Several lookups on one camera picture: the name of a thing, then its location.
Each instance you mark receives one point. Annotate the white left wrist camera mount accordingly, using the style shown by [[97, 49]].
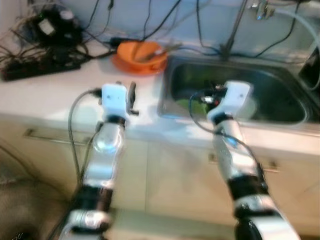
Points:
[[114, 97]]

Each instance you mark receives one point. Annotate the black appliance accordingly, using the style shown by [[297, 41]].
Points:
[[310, 67]]

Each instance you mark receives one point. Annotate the white plastic bowl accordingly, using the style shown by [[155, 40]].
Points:
[[249, 107]]

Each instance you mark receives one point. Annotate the small black power adapter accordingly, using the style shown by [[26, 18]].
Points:
[[120, 40]]

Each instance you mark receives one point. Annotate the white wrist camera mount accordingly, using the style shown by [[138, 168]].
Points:
[[114, 97], [235, 97]]

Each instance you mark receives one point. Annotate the cream kitchen cabinet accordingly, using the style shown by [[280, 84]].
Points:
[[175, 175]]

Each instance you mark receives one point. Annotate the green plate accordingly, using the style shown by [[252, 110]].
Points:
[[185, 105]]

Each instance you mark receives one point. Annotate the orange plastic plate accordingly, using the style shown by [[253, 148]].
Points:
[[140, 71]]

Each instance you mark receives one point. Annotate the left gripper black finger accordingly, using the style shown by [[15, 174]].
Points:
[[133, 92]]

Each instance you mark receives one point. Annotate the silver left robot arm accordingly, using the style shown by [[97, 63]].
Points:
[[105, 150]]

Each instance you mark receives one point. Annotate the black power supply box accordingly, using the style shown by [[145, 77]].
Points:
[[52, 27]]

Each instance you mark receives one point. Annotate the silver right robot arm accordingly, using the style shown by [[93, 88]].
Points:
[[232, 150]]

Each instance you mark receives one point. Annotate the metal sink faucet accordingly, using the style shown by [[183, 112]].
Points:
[[232, 35]]

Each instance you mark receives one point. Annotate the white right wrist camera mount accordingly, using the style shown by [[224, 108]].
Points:
[[235, 97]]

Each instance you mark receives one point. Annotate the silver metal utensil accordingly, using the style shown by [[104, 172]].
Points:
[[167, 48]]

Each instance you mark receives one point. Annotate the black power strip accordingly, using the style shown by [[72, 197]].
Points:
[[35, 67]]

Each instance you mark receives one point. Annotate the orange plastic bowl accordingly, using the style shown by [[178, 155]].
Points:
[[142, 54]]

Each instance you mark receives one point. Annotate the stainless steel sink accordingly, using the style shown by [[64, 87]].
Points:
[[280, 85]]

